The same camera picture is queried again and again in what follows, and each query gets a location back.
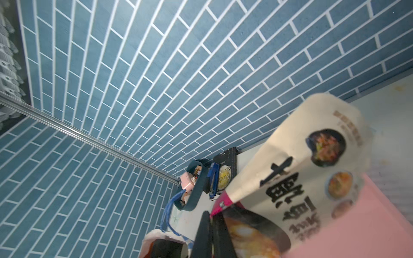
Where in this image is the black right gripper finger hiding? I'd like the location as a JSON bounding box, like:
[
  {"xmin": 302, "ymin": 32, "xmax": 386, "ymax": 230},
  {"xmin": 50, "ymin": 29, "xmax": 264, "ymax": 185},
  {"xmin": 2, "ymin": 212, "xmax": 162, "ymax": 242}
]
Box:
[{"xmin": 189, "ymin": 211, "xmax": 237, "ymax": 258}]

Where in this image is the blue checkered paper bag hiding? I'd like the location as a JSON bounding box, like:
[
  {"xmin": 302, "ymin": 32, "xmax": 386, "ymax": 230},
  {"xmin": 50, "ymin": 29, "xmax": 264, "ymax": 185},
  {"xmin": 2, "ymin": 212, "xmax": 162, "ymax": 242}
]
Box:
[{"xmin": 138, "ymin": 190, "xmax": 194, "ymax": 258}]

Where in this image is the cream black fish packet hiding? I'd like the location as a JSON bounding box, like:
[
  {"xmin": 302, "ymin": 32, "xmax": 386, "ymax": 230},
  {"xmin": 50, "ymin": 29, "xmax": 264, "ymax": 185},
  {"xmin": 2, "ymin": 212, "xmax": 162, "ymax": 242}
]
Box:
[{"xmin": 211, "ymin": 94, "xmax": 373, "ymax": 258}]

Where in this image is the dark teal plastic bin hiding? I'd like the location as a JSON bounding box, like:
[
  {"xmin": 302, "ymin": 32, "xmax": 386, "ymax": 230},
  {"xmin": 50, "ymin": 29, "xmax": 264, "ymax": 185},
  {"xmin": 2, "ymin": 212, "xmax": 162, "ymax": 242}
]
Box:
[{"xmin": 174, "ymin": 160, "xmax": 208, "ymax": 211}]

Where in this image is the blue stapler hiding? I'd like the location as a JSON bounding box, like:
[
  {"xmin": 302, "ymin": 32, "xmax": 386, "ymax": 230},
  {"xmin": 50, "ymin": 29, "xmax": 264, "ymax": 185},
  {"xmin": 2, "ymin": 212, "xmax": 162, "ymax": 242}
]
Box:
[{"xmin": 207, "ymin": 162, "xmax": 219, "ymax": 200}]

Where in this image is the pink perforated plastic basket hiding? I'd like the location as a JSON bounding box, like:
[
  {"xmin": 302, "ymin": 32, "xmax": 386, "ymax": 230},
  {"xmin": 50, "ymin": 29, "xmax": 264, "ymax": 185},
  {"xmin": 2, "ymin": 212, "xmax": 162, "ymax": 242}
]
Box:
[{"xmin": 285, "ymin": 175, "xmax": 413, "ymax": 258}]

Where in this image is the aluminium corner frame post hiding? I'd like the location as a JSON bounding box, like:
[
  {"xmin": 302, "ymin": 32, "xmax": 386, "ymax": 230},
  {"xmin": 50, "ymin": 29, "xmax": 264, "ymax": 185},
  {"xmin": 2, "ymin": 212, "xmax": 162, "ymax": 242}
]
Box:
[{"xmin": 1, "ymin": 93, "xmax": 179, "ymax": 185}]

